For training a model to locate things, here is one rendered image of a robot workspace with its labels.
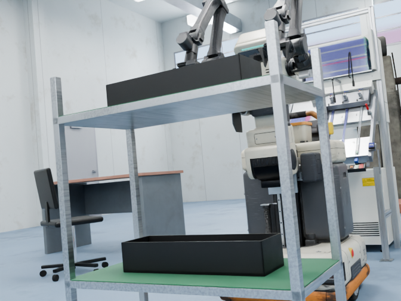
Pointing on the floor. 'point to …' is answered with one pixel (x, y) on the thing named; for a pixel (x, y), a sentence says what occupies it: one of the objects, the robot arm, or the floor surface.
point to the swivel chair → (41, 175)
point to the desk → (122, 205)
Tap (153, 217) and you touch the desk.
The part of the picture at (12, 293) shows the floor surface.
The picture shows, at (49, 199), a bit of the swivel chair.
